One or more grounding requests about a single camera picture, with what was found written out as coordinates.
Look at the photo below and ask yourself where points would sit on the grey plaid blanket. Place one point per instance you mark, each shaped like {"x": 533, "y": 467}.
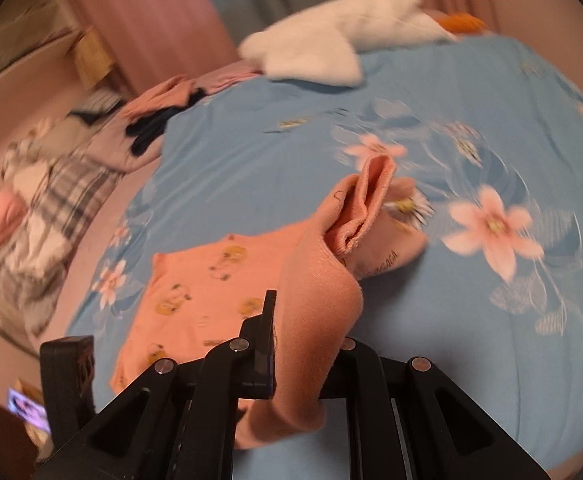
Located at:
{"x": 71, "y": 195}

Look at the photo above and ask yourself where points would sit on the navy clothes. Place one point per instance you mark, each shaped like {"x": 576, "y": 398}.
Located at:
{"x": 146, "y": 130}

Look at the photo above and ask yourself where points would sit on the lit phone screen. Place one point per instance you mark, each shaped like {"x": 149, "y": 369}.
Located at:
{"x": 26, "y": 407}

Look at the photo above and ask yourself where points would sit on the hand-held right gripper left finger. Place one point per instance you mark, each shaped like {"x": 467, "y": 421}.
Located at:
{"x": 266, "y": 360}

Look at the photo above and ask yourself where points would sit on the cardboard box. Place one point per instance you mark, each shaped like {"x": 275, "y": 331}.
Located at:
{"x": 94, "y": 55}

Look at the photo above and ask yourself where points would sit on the white plush goose toy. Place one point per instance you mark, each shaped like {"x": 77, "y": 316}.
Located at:
{"x": 311, "y": 45}

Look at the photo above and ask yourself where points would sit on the pink floral cloth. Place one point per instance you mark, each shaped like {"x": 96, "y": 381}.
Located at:
{"x": 226, "y": 77}

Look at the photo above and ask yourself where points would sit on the peach garment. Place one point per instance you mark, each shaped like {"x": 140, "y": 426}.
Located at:
{"x": 161, "y": 92}

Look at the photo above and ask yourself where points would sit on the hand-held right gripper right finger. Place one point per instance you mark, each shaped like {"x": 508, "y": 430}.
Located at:
{"x": 366, "y": 385}

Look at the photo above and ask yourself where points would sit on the peach cartoon print pants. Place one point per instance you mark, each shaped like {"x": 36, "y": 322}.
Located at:
{"x": 196, "y": 280}

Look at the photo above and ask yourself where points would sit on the dark striped cloth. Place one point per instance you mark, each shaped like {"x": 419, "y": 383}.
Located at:
{"x": 96, "y": 105}

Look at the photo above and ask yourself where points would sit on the blue floral blanket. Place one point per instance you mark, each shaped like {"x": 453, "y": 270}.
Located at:
{"x": 271, "y": 160}

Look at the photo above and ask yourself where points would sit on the beige pillow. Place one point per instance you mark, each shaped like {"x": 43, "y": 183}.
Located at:
{"x": 106, "y": 142}

